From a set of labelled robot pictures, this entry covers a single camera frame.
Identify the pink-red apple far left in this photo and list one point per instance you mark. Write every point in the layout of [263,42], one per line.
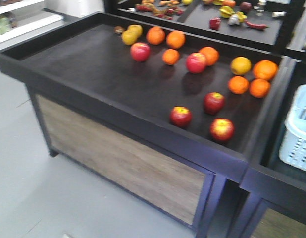
[140,51]

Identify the pink-red apple centre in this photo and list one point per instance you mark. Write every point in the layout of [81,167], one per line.
[196,63]

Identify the small orange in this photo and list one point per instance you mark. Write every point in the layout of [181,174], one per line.
[259,88]
[238,85]
[170,56]

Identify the dark red apple front left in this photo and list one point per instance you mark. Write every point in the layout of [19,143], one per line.
[180,116]

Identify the dark purple onion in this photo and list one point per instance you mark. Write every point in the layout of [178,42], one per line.
[245,7]

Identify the yellow starfruit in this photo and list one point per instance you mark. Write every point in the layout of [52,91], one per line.
[226,12]
[241,16]

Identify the black wood-panel fruit stand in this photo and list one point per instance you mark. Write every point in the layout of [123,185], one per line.
[110,114]

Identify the small orange lower left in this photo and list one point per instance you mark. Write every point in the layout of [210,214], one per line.
[238,85]

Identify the small orange centre left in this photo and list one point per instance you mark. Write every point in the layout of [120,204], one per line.
[170,56]

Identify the dark red apple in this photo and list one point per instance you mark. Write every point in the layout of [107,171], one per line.
[180,116]
[213,103]

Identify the dark red apple upper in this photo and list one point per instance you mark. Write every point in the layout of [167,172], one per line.
[213,103]

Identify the red-yellow apple front right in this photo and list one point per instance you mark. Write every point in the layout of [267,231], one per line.
[222,130]

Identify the small orange lower right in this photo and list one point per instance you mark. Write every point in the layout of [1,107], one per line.
[259,88]

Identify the yellow starfruit right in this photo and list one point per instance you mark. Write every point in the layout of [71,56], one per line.
[241,16]

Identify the pink-red apple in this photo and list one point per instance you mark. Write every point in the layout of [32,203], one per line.
[196,63]
[140,51]

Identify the red chili pepper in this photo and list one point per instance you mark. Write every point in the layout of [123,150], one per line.
[256,26]

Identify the light blue plastic basket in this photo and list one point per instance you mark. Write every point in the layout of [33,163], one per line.
[293,147]

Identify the red bell pepper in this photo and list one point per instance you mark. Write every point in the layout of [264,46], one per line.
[214,23]

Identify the white garlic bulb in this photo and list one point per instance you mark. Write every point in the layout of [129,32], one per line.
[233,20]

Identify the yellow starfruit left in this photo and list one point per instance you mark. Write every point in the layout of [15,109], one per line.
[226,12]

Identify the yellow orange right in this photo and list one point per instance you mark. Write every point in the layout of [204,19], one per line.
[240,65]

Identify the large orange far right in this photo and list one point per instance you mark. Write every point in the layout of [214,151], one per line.
[265,69]

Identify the orange behind centre apple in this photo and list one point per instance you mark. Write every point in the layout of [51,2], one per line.
[211,55]

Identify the yellow-green apple front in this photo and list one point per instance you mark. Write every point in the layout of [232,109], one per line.
[129,37]

